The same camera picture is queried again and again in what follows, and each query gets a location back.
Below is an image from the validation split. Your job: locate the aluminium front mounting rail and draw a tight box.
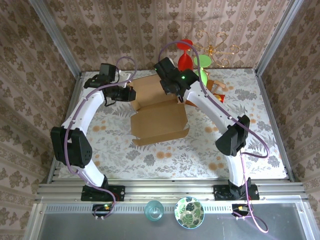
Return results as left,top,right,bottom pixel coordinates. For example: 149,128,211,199
34,177,309,203

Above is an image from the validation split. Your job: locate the left small circuit board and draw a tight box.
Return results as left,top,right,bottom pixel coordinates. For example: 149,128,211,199
91,202,115,221

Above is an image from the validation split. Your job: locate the perforated metal strip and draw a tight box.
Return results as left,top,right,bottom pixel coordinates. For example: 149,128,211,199
42,203,304,214

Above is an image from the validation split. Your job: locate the right small circuit board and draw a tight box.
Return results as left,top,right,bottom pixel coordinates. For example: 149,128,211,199
231,203,251,221

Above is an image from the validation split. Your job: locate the aluminium left frame post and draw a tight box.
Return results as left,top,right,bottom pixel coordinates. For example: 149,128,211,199
28,0,81,76

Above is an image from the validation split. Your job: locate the small circuit board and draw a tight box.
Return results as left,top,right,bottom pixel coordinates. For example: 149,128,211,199
231,203,251,221
91,202,115,221

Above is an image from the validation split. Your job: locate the green plastic wine glass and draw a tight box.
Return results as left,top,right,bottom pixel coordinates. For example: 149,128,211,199
192,54,211,87

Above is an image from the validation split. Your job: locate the brown wooden object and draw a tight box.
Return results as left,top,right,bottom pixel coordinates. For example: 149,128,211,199
206,79,230,95

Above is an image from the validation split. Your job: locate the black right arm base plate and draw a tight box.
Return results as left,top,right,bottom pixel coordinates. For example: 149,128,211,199
212,184,261,201

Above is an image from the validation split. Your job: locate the aluminium right side rail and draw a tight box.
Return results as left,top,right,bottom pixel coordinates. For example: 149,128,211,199
254,69,296,183

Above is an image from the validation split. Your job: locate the gold wire glass stand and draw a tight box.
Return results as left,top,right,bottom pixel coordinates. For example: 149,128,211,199
193,30,240,68

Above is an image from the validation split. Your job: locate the aluminium left side rail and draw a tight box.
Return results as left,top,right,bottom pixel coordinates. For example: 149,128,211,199
47,72,83,186

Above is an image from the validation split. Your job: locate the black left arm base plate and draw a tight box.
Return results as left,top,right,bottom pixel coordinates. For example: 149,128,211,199
80,184,126,202

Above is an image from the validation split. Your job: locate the aluminium frame post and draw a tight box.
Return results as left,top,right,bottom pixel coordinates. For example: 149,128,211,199
254,0,301,76
28,0,81,76

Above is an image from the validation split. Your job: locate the red plastic wine glass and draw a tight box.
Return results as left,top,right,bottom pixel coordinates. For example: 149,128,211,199
176,38,195,72

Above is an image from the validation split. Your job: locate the aluminium right frame post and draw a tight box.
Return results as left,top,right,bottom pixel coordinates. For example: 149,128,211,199
254,0,301,76

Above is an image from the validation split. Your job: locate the clear blue glass cup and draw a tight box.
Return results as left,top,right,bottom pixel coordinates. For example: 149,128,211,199
144,199,165,222

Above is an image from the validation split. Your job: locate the brown cardboard paper box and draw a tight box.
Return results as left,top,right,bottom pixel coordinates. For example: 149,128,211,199
128,74,191,147

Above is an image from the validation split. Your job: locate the green leaf pattern bowl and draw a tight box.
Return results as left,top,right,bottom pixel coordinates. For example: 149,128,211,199
174,196,205,230

